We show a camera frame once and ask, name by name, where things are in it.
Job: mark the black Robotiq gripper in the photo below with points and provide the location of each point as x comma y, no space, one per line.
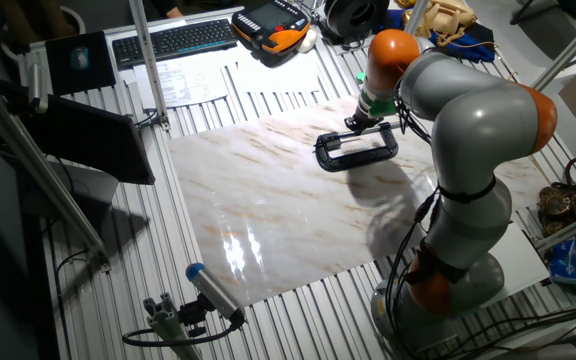
364,121

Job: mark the white flat board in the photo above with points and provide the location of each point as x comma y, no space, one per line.
523,260

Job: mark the orange black teach pendant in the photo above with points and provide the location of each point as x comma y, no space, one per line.
273,25

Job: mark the blue computer mouse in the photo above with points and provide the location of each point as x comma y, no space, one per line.
80,58

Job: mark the silver camera with blue cap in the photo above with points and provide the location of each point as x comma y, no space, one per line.
215,292

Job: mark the grey aluminium camera mount profile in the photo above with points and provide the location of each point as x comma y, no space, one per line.
168,325

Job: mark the slanted aluminium frame beam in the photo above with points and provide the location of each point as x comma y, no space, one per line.
43,170

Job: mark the brass antique ornaments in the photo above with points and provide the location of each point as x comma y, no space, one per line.
568,205

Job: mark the upright aluminium frame post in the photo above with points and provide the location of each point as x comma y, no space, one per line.
149,65

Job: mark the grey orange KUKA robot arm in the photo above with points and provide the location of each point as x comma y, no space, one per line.
473,130

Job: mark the black computer keyboard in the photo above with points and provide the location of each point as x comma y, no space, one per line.
175,40

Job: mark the green printed wrist mount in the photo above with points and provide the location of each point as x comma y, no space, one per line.
380,107

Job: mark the long aluminium frame bar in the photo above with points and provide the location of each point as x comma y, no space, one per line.
568,47

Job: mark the blue tissue pack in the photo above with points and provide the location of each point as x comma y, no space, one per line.
572,260

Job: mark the blue cloth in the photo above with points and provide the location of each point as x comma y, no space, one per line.
473,45

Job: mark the short aluminium frame bar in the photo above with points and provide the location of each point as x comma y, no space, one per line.
573,227

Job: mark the black C-clamp with steel screw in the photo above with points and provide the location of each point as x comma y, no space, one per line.
363,157

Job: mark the printed white paper sheet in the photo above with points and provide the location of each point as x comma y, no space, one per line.
278,72
183,82

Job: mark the aluminium post with foot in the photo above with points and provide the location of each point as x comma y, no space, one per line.
418,15

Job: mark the beige vintage telephone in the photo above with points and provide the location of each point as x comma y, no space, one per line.
445,20

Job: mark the black mouse pad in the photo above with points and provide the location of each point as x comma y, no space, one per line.
80,80

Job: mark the marble pattern sheet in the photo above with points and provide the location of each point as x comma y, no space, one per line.
278,215

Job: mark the black flat monitor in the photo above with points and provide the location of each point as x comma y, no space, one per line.
93,140

